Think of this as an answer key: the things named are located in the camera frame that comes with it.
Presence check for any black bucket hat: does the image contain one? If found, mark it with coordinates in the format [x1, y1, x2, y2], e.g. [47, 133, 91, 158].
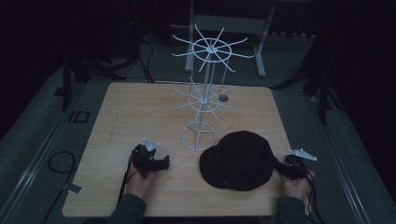
[199, 130, 278, 192]

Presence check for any person's right hand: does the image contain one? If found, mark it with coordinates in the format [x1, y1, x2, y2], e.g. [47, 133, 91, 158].
[277, 169, 316, 203]

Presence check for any black looped floor cable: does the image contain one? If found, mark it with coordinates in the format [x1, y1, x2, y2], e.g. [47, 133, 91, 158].
[41, 150, 78, 224]

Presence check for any grey metal floor rail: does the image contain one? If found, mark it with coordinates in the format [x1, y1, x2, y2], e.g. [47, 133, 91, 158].
[0, 81, 90, 224]
[303, 92, 372, 224]

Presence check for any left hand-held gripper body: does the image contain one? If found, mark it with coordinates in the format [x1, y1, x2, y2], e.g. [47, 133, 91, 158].
[130, 137, 165, 180]

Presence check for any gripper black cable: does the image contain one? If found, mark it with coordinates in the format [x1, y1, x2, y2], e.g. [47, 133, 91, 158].
[304, 169, 326, 224]
[117, 152, 136, 204]

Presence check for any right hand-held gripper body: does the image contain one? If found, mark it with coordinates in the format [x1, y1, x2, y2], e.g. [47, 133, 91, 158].
[284, 147, 318, 181]

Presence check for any grey metal table frame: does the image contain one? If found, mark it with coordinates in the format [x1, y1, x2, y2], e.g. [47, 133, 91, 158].
[184, 0, 277, 78]

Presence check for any person's left hand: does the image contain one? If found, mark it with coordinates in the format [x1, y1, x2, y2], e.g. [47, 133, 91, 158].
[125, 161, 157, 201]

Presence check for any black metal stand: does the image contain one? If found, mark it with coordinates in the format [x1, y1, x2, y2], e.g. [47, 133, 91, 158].
[270, 29, 345, 126]

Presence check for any grey tape piece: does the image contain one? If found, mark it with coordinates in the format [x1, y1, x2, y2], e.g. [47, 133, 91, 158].
[61, 182, 84, 195]

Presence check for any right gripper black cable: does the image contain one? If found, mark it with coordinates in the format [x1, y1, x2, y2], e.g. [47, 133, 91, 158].
[304, 169, 326, 224]

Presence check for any white wire hat rack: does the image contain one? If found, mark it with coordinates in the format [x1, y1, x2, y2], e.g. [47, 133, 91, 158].
[171, 23, 256, 152]

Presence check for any black cable by tripod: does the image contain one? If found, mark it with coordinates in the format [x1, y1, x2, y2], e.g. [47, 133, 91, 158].
[135, 32, 156, 84]

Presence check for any black tripod stand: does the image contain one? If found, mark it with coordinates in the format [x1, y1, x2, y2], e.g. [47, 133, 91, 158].
[60, 18, 148, 112]

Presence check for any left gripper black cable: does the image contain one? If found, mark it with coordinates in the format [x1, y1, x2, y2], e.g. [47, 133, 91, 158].
[117, 152, 136, 204]

